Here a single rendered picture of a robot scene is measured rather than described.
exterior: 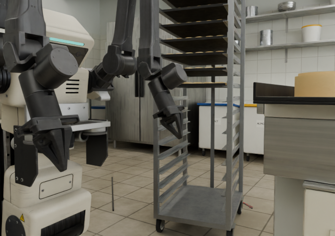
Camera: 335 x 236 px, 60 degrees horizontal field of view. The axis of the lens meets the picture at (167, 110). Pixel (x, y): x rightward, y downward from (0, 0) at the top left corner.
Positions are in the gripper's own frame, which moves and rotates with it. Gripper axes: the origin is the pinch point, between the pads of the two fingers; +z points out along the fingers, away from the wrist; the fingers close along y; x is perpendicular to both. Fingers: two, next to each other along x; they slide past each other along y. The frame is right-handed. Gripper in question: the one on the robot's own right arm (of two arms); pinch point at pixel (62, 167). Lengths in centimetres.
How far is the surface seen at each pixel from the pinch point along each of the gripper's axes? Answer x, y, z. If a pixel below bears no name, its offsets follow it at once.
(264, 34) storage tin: 13, 379, -115
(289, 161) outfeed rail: -41.3, -10.4, 10.7
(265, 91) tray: -42.3, -11.8, 5.0
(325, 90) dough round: -46.0, -12.6, 6.8
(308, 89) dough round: -45.1, -12.3, 6.3
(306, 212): -41.1, -11.2, 14.5
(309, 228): -40.8, -11.3, 15.6
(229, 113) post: 10, 120, -8
